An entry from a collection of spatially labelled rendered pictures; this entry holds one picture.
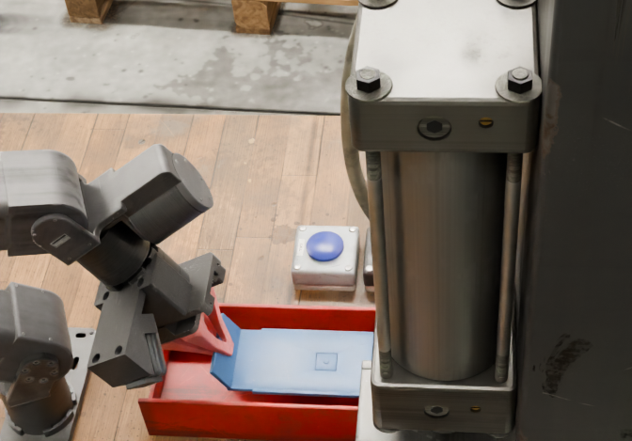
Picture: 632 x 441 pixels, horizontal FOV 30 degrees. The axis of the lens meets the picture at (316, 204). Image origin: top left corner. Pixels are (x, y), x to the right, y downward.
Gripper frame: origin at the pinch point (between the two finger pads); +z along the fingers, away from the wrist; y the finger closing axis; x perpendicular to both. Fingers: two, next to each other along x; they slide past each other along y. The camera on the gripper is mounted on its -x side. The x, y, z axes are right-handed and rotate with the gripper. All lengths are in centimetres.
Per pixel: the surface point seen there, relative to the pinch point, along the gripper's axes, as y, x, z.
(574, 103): 51, -27, -36
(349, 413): 10.2, -6.4, 7.0
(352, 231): 7.8, 18.0, 8.5
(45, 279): -23.1, 13.2, -5.3
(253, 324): -0.2, 5.3, 3.9
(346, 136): 33.5, -13.8, -28.7
